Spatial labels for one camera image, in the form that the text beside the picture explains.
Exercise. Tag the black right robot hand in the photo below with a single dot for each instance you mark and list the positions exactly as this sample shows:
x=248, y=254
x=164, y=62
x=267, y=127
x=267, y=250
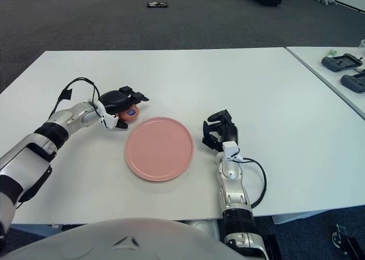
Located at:
x=229, y=131

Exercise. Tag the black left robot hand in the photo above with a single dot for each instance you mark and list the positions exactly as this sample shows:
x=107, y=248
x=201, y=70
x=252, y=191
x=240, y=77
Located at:
x=114, y=100

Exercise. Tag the red-yellow apple with sticker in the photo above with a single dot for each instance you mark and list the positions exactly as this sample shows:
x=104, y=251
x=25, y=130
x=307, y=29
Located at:
x=129, y=116

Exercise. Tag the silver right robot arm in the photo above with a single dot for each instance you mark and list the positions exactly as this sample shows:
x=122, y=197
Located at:
x=233, y=188

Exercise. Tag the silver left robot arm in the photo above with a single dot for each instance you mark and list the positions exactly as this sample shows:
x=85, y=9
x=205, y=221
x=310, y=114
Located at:
x=37, y=148

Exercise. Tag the pink round plate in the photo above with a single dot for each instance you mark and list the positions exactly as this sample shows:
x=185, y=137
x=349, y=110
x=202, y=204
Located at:
x=159, y=149

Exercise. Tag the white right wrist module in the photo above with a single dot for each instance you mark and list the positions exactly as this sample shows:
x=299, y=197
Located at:
x=230, y=148

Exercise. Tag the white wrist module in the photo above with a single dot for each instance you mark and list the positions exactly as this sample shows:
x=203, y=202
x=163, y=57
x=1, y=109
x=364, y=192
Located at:
x=230, y=148
x=108, y=120

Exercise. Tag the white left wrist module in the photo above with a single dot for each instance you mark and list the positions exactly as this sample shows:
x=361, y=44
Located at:
x=108, y=120

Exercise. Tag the dark flat object on floor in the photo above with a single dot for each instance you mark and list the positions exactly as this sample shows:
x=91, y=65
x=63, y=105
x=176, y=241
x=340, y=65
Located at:
x=157, y=5

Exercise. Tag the green packet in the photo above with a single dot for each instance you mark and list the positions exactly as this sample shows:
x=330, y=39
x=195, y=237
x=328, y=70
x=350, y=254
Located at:
x=332, y=53

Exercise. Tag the grey robot torso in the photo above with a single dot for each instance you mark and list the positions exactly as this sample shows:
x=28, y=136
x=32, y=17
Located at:
x=128, y=243

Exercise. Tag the clear plastic cup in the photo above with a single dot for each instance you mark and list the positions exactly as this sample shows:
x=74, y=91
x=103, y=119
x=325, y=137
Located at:
x=362, y=43

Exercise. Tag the white table frame beam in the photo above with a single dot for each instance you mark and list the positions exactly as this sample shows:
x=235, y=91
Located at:
x=299, y=216

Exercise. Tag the black caster wheel frame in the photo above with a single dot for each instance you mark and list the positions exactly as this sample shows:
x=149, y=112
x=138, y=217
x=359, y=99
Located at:
x=348, y=241

